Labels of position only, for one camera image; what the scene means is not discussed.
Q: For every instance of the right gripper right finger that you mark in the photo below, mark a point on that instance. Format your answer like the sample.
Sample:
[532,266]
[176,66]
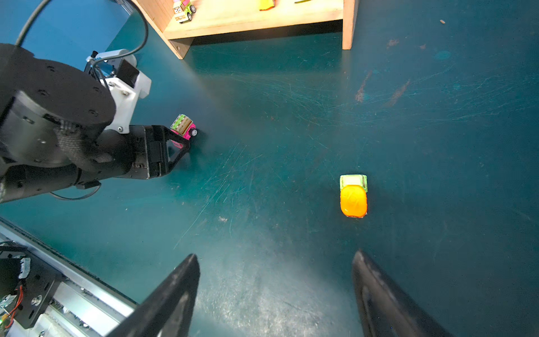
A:
[384,308]

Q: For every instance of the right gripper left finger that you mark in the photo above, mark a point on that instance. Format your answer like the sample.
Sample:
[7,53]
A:
[168,310]

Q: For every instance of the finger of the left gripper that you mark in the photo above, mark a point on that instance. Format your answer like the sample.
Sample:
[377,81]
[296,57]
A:
[173,148]

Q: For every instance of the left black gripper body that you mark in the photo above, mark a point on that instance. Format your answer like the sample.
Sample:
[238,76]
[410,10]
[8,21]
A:
[140,154]

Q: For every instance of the pink striped toy truck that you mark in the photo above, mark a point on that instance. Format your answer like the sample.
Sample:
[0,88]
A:
[184,127]

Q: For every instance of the pink green toy truck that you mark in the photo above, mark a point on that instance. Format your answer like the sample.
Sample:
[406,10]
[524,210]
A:
[183,11]

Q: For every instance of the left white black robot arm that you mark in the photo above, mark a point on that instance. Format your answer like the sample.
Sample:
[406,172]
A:
[62,127]

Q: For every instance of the wooden two-tier shelf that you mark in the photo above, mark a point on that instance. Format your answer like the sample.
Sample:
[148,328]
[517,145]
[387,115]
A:
[223,17]

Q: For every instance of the green orange toy truck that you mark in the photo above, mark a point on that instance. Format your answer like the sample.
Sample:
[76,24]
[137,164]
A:
[353,195]

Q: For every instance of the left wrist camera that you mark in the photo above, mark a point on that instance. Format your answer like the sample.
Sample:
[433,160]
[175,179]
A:
[125,81]

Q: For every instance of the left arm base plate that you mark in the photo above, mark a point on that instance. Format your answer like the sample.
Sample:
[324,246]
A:
[28,284]

